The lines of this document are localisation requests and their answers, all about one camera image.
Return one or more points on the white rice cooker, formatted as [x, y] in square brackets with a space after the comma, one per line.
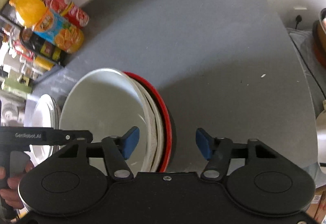
[321, 135]

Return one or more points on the person's left hand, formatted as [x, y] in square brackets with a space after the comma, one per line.
[10, 194]

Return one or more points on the orange juice bottle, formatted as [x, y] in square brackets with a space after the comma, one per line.
[51, 26]

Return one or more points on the white deep bowl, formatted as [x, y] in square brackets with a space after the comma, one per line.
[108, 103]

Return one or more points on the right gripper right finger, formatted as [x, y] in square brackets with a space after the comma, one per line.
[217, 151]

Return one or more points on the black wire rack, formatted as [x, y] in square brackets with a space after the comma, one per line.
[31, 41]

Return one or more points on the wall power socket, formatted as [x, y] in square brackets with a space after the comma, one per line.
[300, 14]

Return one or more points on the green carton box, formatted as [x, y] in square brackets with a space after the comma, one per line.
[11, 85]

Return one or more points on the white plate with blue print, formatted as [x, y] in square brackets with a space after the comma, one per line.
[41, 111]

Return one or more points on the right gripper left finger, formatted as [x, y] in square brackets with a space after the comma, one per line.
[117, 150]

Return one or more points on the brown pot with packets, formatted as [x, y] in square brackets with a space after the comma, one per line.
[318, 32]

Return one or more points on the red cola can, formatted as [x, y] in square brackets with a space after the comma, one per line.
[70, 11]

